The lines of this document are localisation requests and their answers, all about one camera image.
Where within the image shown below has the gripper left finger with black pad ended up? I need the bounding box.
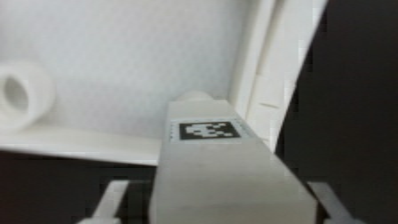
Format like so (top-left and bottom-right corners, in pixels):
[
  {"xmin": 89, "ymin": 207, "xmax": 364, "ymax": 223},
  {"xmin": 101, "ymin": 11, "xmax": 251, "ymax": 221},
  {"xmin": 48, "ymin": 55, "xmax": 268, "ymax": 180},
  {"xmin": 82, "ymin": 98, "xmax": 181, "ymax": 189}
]
[{"xmin": 76, "ymin": 180, "xmax": 130, "ymax": 224}]

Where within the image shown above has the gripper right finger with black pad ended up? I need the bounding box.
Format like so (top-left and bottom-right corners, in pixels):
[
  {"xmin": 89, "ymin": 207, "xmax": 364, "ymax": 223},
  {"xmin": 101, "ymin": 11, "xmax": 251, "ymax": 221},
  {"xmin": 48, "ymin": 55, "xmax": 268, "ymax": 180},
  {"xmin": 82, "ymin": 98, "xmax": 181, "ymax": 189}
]
[{"xmin": 307, "ymin": 182, "xmax": 368, "ymax": 224}]

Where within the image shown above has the white desk leg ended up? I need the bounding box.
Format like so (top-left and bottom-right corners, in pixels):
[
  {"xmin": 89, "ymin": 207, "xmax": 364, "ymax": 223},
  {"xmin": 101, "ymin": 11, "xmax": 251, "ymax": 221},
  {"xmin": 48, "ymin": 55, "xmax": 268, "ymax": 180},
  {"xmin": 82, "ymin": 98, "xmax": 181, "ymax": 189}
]
[{"xmin": 149, "ymin": 91, "xmax": 318, "ymax": 224}]

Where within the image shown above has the white desk top panel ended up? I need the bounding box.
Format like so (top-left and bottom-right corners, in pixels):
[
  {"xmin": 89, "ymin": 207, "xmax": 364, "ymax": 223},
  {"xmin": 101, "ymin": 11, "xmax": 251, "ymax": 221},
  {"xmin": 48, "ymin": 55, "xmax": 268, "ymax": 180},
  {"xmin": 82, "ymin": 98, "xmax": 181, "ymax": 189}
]
[{"xmin": 0, "ymin": 0, "xmax": 331, "ymax": 165}]

